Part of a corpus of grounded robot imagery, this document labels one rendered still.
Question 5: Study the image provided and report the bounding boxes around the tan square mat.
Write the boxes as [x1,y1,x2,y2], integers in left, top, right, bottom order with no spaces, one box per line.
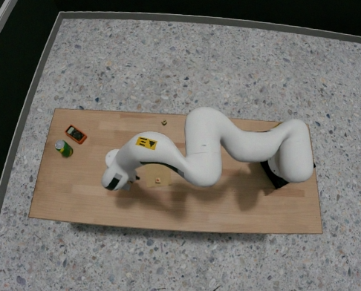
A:
[145,163,172,188]

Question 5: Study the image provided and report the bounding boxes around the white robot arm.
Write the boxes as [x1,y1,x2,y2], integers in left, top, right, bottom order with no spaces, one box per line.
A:
[101,107,313,191]

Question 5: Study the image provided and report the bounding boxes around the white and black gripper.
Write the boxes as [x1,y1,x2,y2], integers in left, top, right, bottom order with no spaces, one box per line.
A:
[129,170,140,183]

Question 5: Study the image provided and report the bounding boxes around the green drink can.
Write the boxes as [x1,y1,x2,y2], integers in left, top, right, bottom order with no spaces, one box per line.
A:
[55,140,73,157]

